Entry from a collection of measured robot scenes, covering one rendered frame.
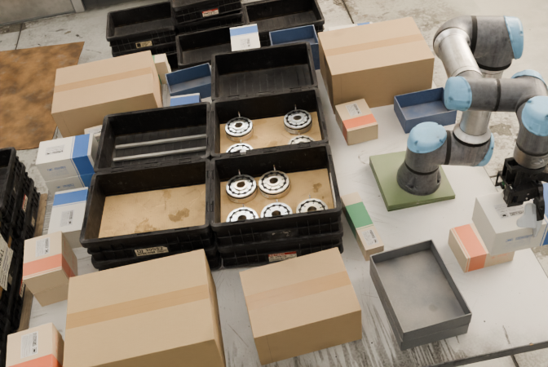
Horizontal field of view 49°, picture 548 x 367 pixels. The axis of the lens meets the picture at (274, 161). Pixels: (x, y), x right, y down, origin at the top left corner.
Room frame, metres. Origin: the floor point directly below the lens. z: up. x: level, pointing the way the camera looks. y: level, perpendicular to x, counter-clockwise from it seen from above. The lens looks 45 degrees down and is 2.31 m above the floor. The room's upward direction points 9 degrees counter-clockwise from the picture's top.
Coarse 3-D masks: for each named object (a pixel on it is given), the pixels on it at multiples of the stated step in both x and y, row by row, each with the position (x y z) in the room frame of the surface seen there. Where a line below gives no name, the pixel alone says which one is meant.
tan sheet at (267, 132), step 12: (252, 120) 1.73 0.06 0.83; (264, 120) 1.71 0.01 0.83; (276, 120) 1.70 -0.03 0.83; (312, 120) 1.67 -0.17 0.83; (264, 132) 1.65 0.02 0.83; (276, 132) 1.64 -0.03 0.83; (288, 132) 1.63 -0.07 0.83; (312, 132) 1.61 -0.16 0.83; (228, 144) 1.61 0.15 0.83; (252, 144) 1.59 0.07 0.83; (264, 144) 1.58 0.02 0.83; (276, 144) 1.57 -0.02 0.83
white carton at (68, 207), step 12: (60, 192) 1.54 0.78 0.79; (72, 192) 1.53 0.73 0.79; (84, 192) 1.52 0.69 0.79; (60, 204) 1.49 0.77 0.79; (72, 204) 1.48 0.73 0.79; (84, 204) 1.47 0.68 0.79; (60, 216) 1.43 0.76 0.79; (72, 216) 1.42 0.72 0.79; (48, 228) 1.38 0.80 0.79; (60, 228) 1.37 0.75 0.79; (72, 228) 1.36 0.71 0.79; (72, 240) 1.35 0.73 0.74
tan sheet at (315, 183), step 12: (300, 180) 1.38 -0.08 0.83; (312, 180) 1.37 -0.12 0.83; (324, 180) 1.36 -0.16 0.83; (288, 192) 1.33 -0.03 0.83; (300, 192) 1.33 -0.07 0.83; (312, 192) 1.32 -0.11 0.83; (324, 192) 1.31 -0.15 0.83; (228, 204) 1.33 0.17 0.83; (240, 204) 1.32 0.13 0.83; (252, 204) 1.31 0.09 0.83; (264, 204) 1.30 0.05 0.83; (288, 204) 1.29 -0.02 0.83
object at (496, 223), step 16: (496, 192) 0.95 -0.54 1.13; (544, 192) 0.93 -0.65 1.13; (480, 208) 0.92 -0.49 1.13; (496, 208) 0.90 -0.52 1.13; (512, 208) 0.90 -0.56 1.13; (480, 224) 0.90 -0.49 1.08; (496, 224) 0.86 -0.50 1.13; (512, 224) 0.85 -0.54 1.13; (544, 224) 0.84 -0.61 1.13; (496, 240) 0.83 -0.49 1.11; (512, 240) 0.83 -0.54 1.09; (528, 240) 0.83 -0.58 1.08; (544, 240) 0.84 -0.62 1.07
